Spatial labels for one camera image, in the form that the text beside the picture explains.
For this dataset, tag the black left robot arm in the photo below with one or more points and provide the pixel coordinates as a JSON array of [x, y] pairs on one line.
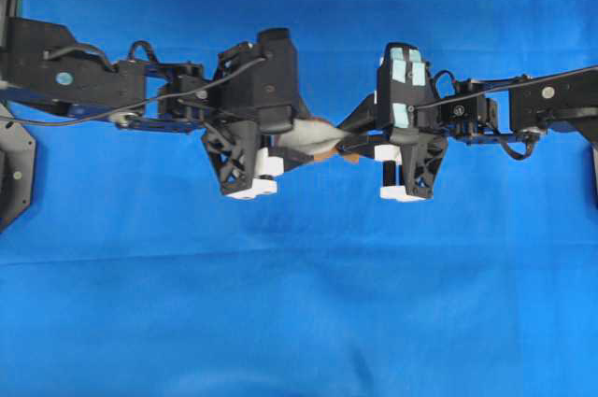
[[46, 68]]

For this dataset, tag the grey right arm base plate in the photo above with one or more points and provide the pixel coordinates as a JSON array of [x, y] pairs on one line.
[[594, 172]]

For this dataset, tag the black right wrist camera taped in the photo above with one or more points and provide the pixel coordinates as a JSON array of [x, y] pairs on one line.
[[403, 84]]

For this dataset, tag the orange and white sponge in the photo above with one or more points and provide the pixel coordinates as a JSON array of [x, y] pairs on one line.
[[315, 137]]

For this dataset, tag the blue table cloth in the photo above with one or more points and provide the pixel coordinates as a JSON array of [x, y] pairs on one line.
[[130, 275]]

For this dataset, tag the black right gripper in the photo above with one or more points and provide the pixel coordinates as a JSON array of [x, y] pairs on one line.
[[409, 169]]

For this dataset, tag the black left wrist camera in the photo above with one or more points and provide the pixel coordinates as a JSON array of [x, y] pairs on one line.
[[260, 82]]

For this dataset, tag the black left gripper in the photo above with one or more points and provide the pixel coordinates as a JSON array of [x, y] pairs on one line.
[[234, 149]]

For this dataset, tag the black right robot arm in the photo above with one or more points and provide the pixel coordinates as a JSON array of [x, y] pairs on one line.
[[513, 113]]

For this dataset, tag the grey left arm base plate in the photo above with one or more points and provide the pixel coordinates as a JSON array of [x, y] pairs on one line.
[[18, 160]]

